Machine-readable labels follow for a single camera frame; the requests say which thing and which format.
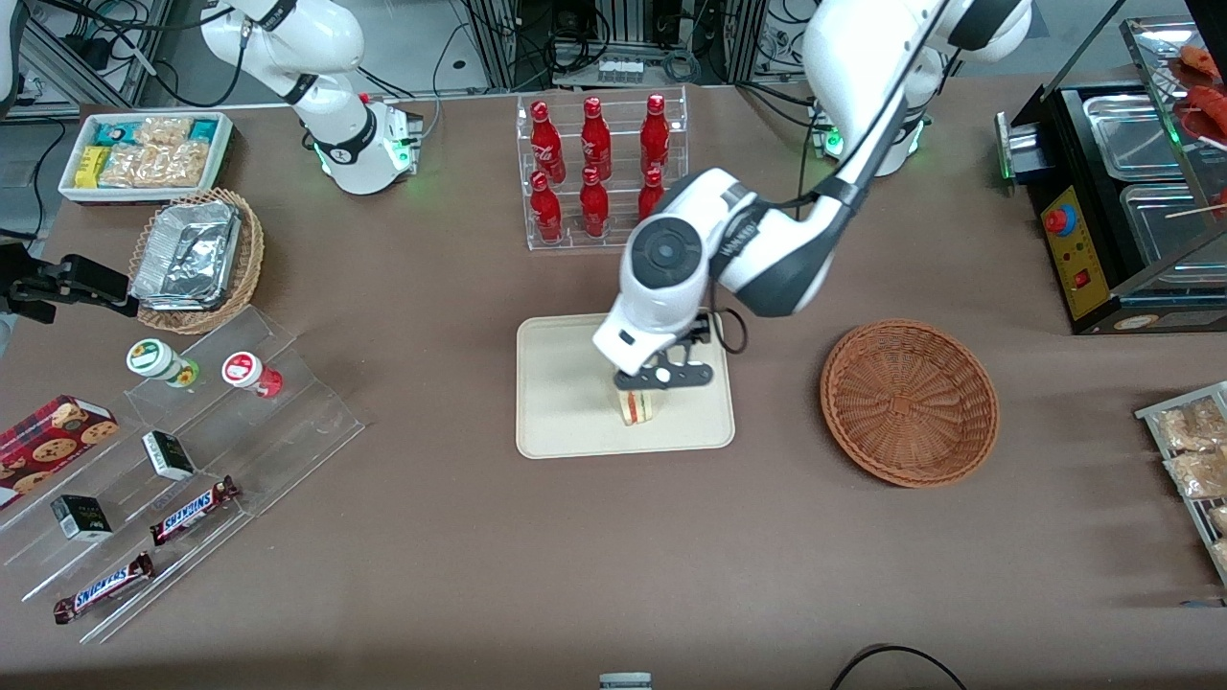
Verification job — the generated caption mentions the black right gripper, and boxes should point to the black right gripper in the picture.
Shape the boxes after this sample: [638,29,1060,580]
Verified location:
[5,254,141,324]

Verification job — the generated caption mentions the triangular sandwich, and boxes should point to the triangular sandwich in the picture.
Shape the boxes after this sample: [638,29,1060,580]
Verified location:
[618,386,664,426]

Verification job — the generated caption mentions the beige rectangular tray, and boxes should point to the beige rectangular tray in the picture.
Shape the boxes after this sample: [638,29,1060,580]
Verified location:
[516,309,736,460]

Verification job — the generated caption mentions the light tan wicker basket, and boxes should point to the light tan wicker basket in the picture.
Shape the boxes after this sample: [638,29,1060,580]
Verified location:
[127,188,266,335]

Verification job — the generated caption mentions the brown round wicker basket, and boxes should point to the brown round wicker basket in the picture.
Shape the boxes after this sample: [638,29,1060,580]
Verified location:
[820,319,1000,489]

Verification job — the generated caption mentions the white rectangular snack bin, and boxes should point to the white rectangular snack bin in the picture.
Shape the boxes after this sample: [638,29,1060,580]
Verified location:
[58,111,236,206]

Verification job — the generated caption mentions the green lidded yogurt cup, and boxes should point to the green lidded yogurt cup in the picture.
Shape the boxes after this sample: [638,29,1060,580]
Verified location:
[126,338,200,388]

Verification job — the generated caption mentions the stack of foil trays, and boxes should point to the stack of foil trays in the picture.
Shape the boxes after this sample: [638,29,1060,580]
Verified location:
[129,199,241,311]

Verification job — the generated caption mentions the clear cracker bag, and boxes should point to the clear cracker bag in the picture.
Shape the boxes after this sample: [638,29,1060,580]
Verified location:
[153,140,214,189]
[96,142,159,189]
[134,116,195,148]

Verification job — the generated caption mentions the clear acrylic bottle rack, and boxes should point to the clear acrylic bottle rack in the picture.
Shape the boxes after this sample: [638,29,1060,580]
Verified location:
[516,84,689,252]

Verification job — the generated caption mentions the red cookie box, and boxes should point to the red cookie box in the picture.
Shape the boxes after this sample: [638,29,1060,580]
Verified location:
[0,395,120,511]

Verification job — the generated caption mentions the red lidded yogurt cup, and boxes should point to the red lidded yogurt cup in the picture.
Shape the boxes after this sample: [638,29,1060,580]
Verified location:
[221,352,285,399]

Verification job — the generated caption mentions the red cola bottle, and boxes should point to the red cola bottle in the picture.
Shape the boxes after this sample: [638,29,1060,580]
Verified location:
[639,93,671,175]
[530,101,567,183]
[580,96,613,181]
[637,167,669,223]
[530,171,564,243]
[579,167,611,239]

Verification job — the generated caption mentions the small black box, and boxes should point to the small black box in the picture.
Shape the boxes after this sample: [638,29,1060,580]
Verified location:
[142,430,197,482]
[50,494,114,542]

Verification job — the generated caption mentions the clear acrylic stepped stand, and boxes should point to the clear acrylic stepped stand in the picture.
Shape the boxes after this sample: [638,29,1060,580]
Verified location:
[0,305,366,645]

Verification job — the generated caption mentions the snickers chocolate bar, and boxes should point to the snickers chocolate bar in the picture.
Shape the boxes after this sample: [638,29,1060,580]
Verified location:
[53,552,155,625]
[150,476,241,547]

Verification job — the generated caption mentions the black food warmer cabinet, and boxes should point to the black food warmer cabinet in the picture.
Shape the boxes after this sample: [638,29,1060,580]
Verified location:
[995,14,1227,336]

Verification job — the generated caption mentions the steel warmer pan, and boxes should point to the steel warmer pan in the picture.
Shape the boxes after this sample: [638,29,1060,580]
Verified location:
[1083,93,1192,183]
[1120,182,1227,288]

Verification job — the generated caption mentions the red sausage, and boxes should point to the red sausage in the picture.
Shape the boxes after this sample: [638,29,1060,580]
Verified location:
[1184,84,1227,145]
[1177,43,1227,83]

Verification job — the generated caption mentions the black table cable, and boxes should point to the black table cable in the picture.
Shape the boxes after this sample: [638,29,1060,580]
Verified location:
[829,644,969,690]

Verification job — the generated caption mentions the aluminium frame post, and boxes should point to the aluminium frame post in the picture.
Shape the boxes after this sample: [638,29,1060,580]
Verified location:
[465,0,523,92]

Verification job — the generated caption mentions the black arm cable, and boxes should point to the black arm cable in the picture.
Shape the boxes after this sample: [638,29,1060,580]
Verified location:
[711,0,960,357]

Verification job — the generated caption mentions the metal wire rack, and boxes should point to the metal wire rack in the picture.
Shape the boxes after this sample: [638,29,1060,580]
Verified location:
[1135,381,1227,587]

